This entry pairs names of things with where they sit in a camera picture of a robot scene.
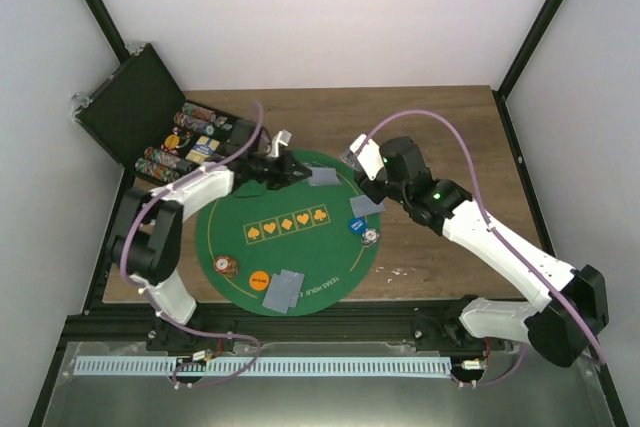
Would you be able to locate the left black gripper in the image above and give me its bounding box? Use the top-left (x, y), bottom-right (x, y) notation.
top-left (247, 150), bottom-right (312, 191)

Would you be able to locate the face-down dealt card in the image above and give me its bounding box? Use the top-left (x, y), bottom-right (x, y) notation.
top-left (281, 269), bottom-right (305, 308)
top-left (349, 195), bottom-right (385, 218)
top-left (307, 167), bottom-right (340, 187)
top-left (262, 275), bottom-right (290, 314)

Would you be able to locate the blue small blind button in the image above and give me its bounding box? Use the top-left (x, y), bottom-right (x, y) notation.
top-left (348, 217), bottom-right (367, 234)

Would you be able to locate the poker chip stack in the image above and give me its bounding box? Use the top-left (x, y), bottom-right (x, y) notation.
top-left (213, 255), bottom-right (239, 278)
top-left (361, 228), bottom-right (380, 247)

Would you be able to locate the orange big blind button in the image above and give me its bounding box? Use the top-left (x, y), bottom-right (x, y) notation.
top-left (248, 270), bottom-right (271, 292)

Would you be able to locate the blue playing card deck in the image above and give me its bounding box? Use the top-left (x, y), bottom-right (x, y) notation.
top-left (340, 148), bottom-right (363, 172)

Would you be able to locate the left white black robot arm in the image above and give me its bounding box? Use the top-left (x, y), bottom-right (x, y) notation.
top-left (107, 121), bottom-right (311, 351)

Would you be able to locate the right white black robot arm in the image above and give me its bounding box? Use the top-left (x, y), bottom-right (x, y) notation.
top-left (343, 135), bottom-right (609, 367)

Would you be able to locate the round green poker mat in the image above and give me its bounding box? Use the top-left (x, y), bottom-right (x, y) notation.
top-left (195, 150), bottom-right (378, 316)

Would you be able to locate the card box in case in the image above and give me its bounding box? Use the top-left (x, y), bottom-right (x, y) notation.
top-left (191, 136), bottom-right (220, 158)

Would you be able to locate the chip row in case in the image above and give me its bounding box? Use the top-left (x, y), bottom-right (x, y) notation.
top-left (144, 147), bottom-right (183, 169)
top-left (134, 158), bottom-right (183, 184)

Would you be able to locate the black poker chip case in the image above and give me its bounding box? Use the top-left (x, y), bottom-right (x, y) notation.
top-left (74, 43), bottom-right (243, 186)

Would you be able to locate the light blue slotted strip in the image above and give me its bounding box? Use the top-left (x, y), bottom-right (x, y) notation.
top-left (72, 355), bottom-right (451, 379)

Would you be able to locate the black aluminium frame rail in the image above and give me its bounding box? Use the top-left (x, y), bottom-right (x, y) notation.
top-left (59, 314), bottom-right (596, 346)

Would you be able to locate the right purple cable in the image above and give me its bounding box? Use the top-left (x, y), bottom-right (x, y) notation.
top-left (357, 109), bottom-right (606, 391)

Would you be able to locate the purple cable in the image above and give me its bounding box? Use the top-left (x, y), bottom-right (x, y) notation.
top-left (357, 109), bottom-right (606, 391)
top-left (119, 99), bottom-right (265, 391)

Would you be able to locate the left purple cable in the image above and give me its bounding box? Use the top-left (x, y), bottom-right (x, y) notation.
top-left (119, 99), bottom-right (265, 391)

